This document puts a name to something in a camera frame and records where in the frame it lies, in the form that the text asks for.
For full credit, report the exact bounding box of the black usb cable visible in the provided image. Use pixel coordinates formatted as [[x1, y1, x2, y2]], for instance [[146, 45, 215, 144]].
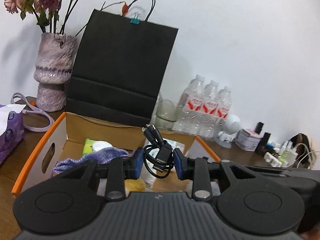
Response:
[[141, 124, 175, 179]]

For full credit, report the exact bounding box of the purple knitted cloth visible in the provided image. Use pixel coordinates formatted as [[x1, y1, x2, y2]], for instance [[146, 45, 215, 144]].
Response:
[[50, 147, 129, 178]]

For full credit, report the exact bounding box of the yellow white plush toy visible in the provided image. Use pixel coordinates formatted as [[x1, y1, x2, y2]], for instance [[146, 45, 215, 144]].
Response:
[[124, 179, 146, 195]]

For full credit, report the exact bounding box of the white strip item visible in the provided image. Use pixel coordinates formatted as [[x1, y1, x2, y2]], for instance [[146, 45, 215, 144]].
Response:
[[264, 152, 282, 167]]

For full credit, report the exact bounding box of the left water bottle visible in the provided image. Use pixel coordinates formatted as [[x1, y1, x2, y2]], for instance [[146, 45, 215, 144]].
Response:
[[174, 74, 204, 134]]

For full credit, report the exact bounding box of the water bottle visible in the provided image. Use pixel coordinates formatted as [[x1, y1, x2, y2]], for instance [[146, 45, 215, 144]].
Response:
[[174, 74, 204, 134], [215, 86, 232, 133], [199, 80, 219, 138]]

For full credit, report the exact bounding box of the green tissue pack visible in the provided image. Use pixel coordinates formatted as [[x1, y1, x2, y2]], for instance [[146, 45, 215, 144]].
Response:
[[82, 139, 112, 157]]

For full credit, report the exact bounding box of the middle water bottle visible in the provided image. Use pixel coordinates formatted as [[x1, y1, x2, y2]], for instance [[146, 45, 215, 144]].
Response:
[[199, 80, 219, 138]]

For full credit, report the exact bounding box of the white astronaut figure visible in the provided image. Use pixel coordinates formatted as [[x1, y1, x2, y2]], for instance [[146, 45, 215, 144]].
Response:
[[216, 114, 240, 148]]

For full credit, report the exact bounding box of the black cosmetic tube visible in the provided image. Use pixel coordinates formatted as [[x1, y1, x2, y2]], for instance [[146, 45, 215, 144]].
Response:
[[255, 132, 271, 156], [254, 122, 264, 134]]

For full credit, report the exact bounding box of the green tinted glass cup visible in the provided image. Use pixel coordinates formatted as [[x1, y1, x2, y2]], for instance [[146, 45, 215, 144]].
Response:
[[155, 98, 181, 131]]

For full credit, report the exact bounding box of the small tin box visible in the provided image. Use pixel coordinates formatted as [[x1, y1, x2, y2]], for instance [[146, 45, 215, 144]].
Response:
[[234, 129, 261, 152]]

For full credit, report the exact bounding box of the brown pouch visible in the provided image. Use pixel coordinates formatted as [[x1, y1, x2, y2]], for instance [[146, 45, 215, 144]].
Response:
[[290, 133, 317, 168]]

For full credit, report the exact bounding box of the red orange cardboard box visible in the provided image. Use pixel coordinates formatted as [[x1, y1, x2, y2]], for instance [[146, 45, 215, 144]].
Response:
[[11, 112, 220, 197]]

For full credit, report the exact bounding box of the right water bottle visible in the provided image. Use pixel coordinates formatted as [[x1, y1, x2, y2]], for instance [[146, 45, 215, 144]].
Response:
[[215, 86, 232, 133]]

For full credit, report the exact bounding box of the black paper bag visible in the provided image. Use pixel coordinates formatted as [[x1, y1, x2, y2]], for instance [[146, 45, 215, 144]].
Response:
[[66, 10, 178, 127]]

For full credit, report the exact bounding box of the purple tissue pack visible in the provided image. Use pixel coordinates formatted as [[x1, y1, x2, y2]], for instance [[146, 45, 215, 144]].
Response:
[[0, 104, 25, 164]]

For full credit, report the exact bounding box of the purple textured vase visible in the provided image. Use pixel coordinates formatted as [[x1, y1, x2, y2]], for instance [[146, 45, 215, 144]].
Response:
[[34, 33, 76, 112]]

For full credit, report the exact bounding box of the teal binder clip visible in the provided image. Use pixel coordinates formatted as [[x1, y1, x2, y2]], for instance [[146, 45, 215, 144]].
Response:
[[130, 18, 140, 25]]

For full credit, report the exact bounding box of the white charger with cable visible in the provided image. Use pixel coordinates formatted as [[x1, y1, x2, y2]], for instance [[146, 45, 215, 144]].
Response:
[[282, 143, 319, 169]]

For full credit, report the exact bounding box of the lilac cable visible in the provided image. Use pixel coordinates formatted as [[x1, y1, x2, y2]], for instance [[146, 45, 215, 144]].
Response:
[[10, 92, 55, 133]]

